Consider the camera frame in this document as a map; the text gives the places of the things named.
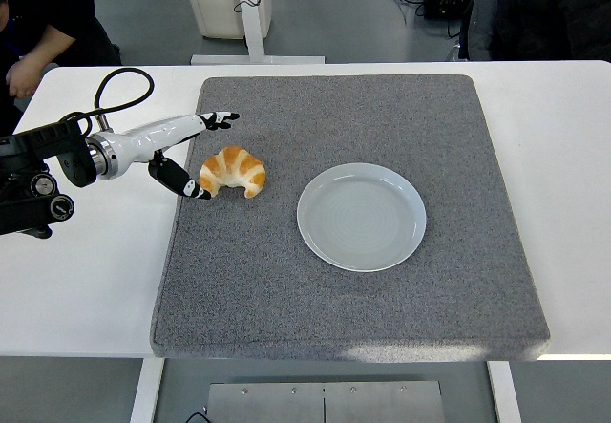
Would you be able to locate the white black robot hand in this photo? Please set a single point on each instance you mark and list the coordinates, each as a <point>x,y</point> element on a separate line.
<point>143,141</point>

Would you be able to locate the person's hand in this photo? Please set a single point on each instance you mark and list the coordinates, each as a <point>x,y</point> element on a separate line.
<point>21,79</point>

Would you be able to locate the golden croissant bread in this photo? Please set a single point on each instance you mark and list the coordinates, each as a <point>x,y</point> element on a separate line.
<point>235,160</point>

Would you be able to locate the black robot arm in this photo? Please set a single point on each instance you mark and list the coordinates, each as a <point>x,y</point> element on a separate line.
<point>43,139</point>

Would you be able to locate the person's forearm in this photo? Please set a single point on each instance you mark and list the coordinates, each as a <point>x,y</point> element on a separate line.
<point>48,46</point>

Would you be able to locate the grey round plate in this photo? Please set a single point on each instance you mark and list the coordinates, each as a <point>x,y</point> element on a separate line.
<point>363,217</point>

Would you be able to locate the grey metal plate with screws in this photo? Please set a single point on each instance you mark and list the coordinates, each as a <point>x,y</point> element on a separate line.
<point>267,404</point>

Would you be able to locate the white stand with flat base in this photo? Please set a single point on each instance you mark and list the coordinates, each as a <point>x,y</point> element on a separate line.
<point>250,12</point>

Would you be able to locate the white table leg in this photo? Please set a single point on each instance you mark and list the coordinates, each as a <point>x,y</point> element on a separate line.
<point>506,394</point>
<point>145,394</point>

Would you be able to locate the grey felt mat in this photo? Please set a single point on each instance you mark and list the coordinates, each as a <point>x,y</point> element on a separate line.
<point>334,308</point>

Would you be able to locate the person in dark coat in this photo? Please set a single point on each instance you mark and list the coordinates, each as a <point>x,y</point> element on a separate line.
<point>534,12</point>

